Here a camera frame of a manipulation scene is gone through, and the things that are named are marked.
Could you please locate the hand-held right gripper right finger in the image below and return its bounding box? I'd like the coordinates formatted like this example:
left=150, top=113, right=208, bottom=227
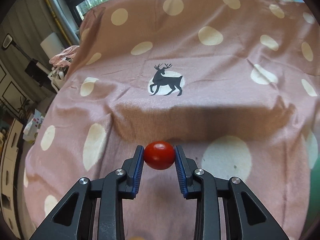
left=174, top=145, right=289, bottom=240

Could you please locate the small red tomato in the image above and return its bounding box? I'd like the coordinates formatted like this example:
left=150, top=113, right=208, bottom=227
left=143, top=141, right=175, bottom=170

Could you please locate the patterned white bag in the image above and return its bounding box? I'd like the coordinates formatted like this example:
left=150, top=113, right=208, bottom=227
left=23, top=109, right=45, bottom=140

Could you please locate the black box on stand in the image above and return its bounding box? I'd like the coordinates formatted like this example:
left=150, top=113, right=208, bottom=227
left=24, top=59, right=52, bottom=87

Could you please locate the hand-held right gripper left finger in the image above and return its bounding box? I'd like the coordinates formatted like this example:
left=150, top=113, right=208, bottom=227
left=29, top=145, right=145, bottom=240

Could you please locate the white cylinder appliance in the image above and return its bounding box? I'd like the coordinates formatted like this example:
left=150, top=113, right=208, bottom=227
left=40, top=32, right=64, bottom=59

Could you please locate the pink polka-dot deer blanket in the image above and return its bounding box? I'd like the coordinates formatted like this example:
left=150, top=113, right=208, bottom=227
left=24, top=0, right=320, bottom=240

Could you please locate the green plastic bowl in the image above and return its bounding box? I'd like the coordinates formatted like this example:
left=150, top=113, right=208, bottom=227
left=309, top=164, right=320, bottom=205

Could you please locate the black framed panel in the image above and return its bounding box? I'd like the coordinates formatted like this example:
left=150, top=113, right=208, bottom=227
left=1, top=34, right=13, bottom=50

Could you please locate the white cabinet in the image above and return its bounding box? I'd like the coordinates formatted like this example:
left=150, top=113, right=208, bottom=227
left=0, top=119, right=25, bottom=230

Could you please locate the potted plant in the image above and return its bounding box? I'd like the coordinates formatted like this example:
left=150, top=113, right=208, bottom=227
left=16, top=97, right=34, bottom=120

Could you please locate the yellow-green pipe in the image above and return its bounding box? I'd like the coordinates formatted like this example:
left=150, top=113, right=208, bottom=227
left=39, top=0, right=80, bottom=47

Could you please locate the pink crumpled cloth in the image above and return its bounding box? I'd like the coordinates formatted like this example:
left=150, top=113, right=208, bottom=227
left=49, top=45, right=80, bottom=67

